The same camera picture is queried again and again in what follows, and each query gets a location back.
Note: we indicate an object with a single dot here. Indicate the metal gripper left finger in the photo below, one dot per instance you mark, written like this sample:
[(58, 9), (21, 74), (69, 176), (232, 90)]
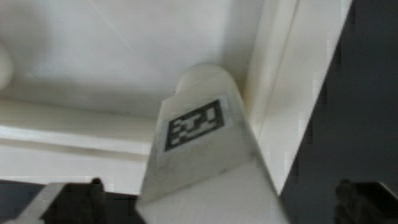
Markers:
[(69, 204)]

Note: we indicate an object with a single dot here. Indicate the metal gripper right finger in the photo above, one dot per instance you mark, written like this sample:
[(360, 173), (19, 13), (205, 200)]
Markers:
[(367, 203)]

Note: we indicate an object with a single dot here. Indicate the white table leg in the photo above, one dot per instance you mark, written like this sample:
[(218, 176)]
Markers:
[(207, 183)]

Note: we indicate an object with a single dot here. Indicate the white square table top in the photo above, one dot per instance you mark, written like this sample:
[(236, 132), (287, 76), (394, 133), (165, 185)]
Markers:
[(95, 54)]

